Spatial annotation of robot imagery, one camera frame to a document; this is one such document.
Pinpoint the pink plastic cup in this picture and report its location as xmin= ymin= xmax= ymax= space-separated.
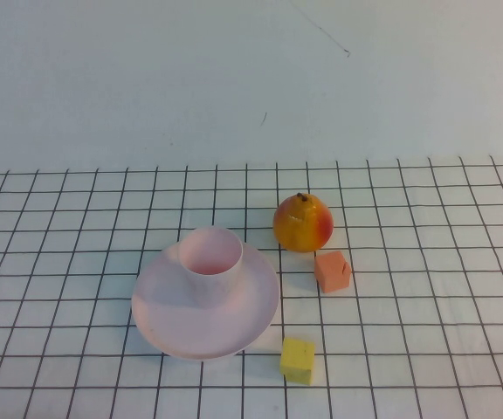
xmin=177 ymin=225 xmax=245 ymax=309

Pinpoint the pink round plate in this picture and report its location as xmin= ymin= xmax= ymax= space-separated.
xmin=130 ymin=241 xmax=279 ymax=361

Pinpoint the yellow red toy pear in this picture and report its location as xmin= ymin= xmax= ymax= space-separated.
xmin=272 ymin=192 xmax=335 ymax=253

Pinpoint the orange foam cube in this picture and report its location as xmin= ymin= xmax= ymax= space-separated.
xmin=314 ymin=250 xmax=353 ymax=294

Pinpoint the yellow foam cube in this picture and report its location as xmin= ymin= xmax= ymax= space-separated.
xmin=279 ymin=337 xmax=316 ymax=386

